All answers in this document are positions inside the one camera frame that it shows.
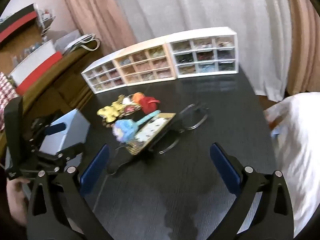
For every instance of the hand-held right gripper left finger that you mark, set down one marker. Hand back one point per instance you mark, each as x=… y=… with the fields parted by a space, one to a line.
x=96 y=167

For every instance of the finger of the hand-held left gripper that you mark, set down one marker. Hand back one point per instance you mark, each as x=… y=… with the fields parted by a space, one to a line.
x=56 y=129
x=72 y=150

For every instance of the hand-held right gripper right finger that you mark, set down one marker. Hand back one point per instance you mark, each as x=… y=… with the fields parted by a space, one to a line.
x=225 y=167

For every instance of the light blue cardboard box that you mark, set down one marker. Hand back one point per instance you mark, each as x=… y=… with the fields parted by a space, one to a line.
x=76 y=126

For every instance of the yellow black patterned pouch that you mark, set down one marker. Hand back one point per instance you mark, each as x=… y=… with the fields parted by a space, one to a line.
x=132 y=146

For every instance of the blue plush hair clip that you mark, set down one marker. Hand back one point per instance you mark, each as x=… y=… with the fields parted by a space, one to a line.
x=125 y=127

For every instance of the yellow card of hair clips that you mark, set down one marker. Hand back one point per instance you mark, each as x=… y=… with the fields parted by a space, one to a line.
x=155 y=127

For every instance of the white round charm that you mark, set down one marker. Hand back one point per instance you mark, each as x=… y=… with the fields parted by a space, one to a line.
x=126 y=100

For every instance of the orange plush ball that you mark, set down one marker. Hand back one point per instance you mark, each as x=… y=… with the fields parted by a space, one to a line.
x=138 y=97

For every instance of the red plush bear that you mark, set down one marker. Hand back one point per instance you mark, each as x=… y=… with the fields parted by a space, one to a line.
x=147 y=103

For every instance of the person's left hand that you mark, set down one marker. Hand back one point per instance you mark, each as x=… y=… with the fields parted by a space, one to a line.
x=16 y=200

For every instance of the red white houndstooth cloth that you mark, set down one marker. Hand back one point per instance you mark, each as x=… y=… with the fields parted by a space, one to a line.
x=7 y=92

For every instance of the wooden cabinet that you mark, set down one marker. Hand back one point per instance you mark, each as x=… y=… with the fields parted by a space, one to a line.
x=55 y=80

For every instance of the red white paper bag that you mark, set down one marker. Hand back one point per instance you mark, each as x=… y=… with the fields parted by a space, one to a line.
x=37 y=75

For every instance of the white drawer organizer pale contents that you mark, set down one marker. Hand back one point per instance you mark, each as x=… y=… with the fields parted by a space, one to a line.
x=100 y=67

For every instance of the clear acrylic shelf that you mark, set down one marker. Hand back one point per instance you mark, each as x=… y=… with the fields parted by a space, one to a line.
x=46 y=20

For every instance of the green red striped box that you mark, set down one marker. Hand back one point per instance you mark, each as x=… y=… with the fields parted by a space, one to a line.
x=17 y=25

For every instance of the peach drawer organizer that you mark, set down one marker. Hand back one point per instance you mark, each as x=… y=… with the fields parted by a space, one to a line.
x=140 y=47

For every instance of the pink curtain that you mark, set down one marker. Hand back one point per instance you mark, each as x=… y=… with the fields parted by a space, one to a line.
x=302 y=42
x=95 y=10

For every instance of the white drawer organizer dark contents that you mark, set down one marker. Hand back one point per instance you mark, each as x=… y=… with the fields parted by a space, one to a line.
x=200 y=33

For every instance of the white sheer curtain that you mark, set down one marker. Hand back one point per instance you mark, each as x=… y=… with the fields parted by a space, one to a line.
x=200 y=5

